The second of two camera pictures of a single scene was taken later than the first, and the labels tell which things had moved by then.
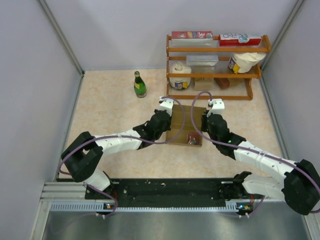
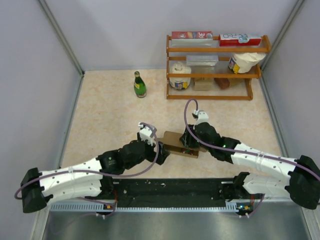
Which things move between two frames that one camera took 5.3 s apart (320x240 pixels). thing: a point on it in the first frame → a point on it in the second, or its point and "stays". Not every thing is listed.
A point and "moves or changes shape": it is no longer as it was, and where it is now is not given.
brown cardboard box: (177, 120) → (172, 140)
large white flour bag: (240, 62) stays
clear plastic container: (202, 60) stays
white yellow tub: (180, 83) stays
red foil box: (192, 35) stays
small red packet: (194, 139) moves or changes shape
